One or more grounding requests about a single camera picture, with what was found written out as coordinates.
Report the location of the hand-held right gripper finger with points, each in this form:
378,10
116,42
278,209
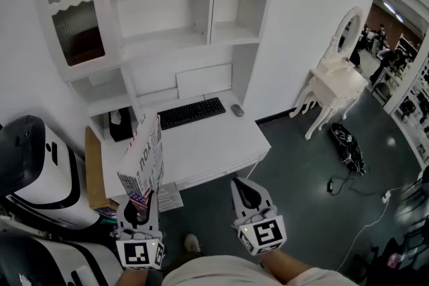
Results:
237,204
263,197

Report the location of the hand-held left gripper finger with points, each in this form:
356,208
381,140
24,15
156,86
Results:
120,221
153,214

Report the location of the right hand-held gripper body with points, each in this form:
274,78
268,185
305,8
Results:
264,232

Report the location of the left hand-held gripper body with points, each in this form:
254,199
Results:
137,252

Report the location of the person's right forearm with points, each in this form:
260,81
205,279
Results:
288,263

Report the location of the person's left forearm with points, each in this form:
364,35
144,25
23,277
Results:
134,278

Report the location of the white shelving desk unit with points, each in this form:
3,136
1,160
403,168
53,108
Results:
207,144

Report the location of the grey computer mouse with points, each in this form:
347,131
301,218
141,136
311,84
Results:
237,110

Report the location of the person's shoe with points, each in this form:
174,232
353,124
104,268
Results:
192,242

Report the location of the person's white shirt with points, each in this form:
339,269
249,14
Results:
234,273

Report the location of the brown cardboard board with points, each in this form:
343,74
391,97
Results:
95,170

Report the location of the black tissue box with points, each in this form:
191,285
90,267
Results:
120,125

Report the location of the black bag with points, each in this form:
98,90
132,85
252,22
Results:
348,149

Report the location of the black keyboard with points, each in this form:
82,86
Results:
191,113

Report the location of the white dressing table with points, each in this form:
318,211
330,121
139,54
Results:
335,83

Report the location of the white storage rack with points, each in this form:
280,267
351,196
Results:
412,104

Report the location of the white glass cabinet door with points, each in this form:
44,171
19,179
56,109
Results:
72,10

